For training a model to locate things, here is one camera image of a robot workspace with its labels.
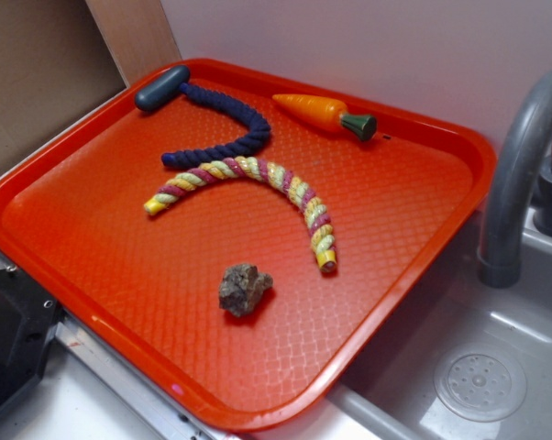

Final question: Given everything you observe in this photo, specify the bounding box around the grey plastic rope handle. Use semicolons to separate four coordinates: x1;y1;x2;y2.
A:
134;65;191;112

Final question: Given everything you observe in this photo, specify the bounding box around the brown grey rock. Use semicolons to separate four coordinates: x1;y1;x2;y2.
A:
218;263;273;317

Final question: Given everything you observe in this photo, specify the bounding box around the navy blue twisted rope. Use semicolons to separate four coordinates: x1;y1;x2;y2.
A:
160;82;272;170

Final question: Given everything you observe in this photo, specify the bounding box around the wooden board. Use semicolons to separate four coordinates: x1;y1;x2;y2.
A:
86;0;182;86

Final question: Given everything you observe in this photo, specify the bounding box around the round sink drain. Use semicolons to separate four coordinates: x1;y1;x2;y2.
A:
434;347;527;423

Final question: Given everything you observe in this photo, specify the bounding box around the multicolour twisted rope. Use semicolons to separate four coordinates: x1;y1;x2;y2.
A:
143;156;339;275

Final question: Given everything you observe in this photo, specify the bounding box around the orange plastic tray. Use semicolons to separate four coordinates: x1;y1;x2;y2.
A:
0;60;496;433

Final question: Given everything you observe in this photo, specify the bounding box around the grey plastic toy sink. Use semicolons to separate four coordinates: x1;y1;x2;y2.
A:
329;216;552;439

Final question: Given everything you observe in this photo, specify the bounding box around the grey toy faucet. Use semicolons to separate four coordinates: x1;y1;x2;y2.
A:
478;71;552;288

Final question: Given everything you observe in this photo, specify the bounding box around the orange toy carrot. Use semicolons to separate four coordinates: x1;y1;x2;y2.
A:
272;93;378;142

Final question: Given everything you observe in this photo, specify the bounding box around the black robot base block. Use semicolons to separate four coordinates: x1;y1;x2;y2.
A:
0;265;61;414

